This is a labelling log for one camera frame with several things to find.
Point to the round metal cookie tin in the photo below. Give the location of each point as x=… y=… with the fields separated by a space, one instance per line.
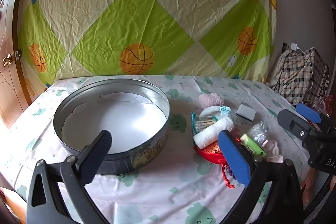
x=113 y=121

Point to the pink fluffy sock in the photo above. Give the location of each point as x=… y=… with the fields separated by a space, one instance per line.
x=211 y=100

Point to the white cloud-print tablecloth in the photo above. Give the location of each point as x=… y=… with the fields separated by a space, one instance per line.
x=162 y=187

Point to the red plastic bag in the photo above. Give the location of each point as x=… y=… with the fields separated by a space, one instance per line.
x=321 y=104

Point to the small clear plastic bag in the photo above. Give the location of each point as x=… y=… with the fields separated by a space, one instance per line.
x=257 y=132

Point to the white charger plug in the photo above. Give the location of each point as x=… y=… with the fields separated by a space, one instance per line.
x=295 y=47

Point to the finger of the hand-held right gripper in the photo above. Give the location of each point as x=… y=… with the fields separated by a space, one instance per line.
x=290 y=120
x=309 y=112

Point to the white sponge with black layer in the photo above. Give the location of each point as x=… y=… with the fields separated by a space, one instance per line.
x=246 y=112

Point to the plaid fabric bag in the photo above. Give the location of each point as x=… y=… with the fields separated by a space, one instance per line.
x=296 y=74

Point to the green cream ball-print sheet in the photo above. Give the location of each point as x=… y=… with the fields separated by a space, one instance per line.
x=147 y=24

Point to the white bandage roll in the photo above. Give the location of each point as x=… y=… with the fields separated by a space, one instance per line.
x=210 y=136

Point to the dark wall socket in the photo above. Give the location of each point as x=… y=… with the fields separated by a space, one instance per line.
x=285 y=47

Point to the cotton swab packet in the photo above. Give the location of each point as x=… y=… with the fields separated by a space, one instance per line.
x=207 y=123

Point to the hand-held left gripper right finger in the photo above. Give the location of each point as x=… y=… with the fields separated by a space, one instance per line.
x=233 y=155

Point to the white washcloth with pink trim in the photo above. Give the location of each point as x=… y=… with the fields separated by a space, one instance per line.
x=210 y=110

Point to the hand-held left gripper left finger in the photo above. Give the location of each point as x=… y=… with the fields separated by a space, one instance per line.
x=97 y=151

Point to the green tissue pack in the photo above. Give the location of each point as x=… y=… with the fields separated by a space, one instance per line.
x=253 y=146

